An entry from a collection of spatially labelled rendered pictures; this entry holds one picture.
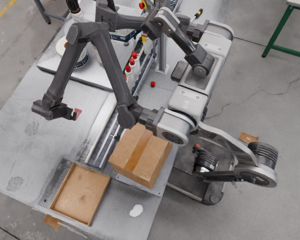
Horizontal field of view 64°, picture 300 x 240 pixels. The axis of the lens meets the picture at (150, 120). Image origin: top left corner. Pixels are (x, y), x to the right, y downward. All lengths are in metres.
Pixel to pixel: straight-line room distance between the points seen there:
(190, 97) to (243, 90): 1.96
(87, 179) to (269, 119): 1.95
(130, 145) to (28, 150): 0.79
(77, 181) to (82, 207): 0.16
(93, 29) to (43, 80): 1.15
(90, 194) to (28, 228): 1.17
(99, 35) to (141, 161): 0.65
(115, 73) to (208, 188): 1.42
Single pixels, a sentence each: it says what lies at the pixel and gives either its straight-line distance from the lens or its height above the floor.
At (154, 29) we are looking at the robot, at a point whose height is 1.70.
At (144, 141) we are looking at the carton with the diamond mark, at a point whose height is 1.12.
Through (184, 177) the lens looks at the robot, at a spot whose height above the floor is 0.24.
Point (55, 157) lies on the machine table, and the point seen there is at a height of 0.83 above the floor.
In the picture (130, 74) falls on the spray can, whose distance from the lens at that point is 1.60.
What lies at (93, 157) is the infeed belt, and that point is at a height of 0.88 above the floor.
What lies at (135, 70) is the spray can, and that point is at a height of 1.00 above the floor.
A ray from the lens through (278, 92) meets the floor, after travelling 2.99.
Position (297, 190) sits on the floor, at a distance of 2.64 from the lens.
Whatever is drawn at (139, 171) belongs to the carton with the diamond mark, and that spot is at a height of 1.12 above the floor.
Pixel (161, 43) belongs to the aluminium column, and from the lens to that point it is 1.63.
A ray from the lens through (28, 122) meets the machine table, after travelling 1.90.
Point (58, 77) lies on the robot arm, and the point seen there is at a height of 1.49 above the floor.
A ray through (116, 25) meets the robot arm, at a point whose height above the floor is 1.59.
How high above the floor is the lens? 2.32
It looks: 65 degrees down
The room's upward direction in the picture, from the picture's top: 8 degrees counter-clockwise
